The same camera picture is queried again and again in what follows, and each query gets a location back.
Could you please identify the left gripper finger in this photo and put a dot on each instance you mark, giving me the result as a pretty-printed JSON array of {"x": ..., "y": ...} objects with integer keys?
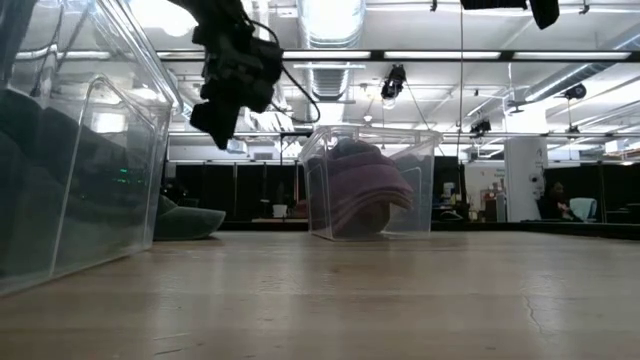
[{"x": 217, "y": 125}]

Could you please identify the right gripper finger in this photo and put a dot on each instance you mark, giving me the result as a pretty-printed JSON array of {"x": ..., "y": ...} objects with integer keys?
[{"x": 495, "y": 4}]

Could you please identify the dark green baseball cap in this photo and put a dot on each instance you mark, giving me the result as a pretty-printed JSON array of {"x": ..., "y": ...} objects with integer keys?
[
  {"x": 50, "y": 200},
  {"x": 187, "y": 222}
]

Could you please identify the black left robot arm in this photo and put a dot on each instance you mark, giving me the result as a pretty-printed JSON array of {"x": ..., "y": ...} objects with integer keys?
[{"x": 215, "y": 10}]

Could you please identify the black room divider panels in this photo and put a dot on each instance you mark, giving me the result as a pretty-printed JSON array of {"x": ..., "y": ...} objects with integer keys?
[{"x": 220, "y": 185}]

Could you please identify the overhead bar with light strips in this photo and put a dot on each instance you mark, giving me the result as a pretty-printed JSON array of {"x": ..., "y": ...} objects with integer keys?
[{"x": 440, "y": 55}]

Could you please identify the black ceiling spotlight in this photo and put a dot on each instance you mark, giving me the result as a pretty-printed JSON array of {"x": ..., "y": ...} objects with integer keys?
[
  {"x": 394, "y": 81},
  {"x": 575, "y": 91},
  {"x": 480, "y": 126}
]

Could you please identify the ceiling vent grille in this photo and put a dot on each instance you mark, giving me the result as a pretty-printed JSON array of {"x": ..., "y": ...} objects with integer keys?
[{"x": 330, "y": 82}]

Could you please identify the small white pot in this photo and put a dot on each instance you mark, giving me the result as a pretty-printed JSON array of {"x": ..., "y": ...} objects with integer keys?
[{"x": 280, "y": 211}]

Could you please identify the large clear plastic bin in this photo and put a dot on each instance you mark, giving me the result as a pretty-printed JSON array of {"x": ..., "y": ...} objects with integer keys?
[{"x": 115, "y": 165}]

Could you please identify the white square pillar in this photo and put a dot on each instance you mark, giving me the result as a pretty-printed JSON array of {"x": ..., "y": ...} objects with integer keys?
[{"x": 522, "y": 170}]

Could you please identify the person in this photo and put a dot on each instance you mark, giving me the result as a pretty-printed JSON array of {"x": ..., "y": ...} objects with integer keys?
[{"x": 552, "y": 205}]

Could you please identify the small clear plastic bin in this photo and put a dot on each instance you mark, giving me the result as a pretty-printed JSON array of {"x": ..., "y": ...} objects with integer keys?
[{"x": 425, "y": 190}]

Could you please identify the light blue chair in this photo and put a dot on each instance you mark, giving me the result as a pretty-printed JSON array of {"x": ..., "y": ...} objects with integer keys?
[{"x": 584, "y": 209}]

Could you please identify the silver round air duct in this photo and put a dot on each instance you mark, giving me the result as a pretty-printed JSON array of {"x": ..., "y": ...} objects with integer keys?
[{"x": 332, "y": 22}]

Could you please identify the black aluminium table frame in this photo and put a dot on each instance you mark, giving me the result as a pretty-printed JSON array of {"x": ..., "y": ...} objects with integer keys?
[{"x": 500, "y": 228}]

